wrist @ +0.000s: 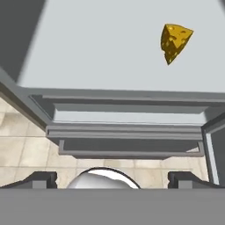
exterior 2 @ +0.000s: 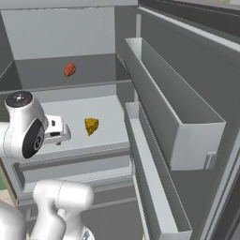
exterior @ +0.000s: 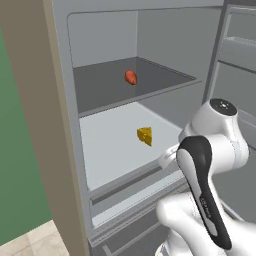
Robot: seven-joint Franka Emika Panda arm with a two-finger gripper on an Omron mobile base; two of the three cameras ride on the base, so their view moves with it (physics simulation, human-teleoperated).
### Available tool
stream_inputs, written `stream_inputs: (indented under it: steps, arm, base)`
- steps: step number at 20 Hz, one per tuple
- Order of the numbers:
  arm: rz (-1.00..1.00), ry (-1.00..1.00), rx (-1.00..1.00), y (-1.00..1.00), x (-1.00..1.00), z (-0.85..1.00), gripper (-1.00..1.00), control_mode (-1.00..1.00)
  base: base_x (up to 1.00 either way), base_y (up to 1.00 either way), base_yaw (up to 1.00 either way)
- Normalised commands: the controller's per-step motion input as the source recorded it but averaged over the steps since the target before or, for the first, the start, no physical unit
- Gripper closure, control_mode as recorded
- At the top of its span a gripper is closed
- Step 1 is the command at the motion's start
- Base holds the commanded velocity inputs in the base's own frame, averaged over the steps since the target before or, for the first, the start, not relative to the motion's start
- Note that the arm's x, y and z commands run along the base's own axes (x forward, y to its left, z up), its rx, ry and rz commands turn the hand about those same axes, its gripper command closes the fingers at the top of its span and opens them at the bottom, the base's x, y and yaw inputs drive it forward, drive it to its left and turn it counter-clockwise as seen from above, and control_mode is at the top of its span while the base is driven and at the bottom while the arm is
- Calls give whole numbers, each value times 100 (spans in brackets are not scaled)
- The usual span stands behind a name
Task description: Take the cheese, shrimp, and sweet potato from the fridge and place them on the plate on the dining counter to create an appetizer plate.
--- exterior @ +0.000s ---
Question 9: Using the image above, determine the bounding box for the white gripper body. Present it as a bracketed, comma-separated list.
[157, 143, 181, 170]

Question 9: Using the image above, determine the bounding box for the yellow cheese wedge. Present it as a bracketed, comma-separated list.
[136, 126, 153, 147]

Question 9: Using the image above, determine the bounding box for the grey fridge drawer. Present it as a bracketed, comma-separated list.
[89, 163, 191, 231]

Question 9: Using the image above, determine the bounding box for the grey open fridge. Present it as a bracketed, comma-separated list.
[51, 0, 225, 256]

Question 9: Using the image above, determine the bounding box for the dark grey fridge shelf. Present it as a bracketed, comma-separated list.
[73, 56, 202, 118]

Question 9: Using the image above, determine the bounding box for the orange sweet potato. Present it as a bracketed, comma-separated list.
[124, 69, 138, 86]

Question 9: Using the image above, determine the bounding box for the grey fridge door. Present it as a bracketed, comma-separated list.
[201, 0, 256, 224]

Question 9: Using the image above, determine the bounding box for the beige cabinet side panel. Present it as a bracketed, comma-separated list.
[0, 0, 90, 256]

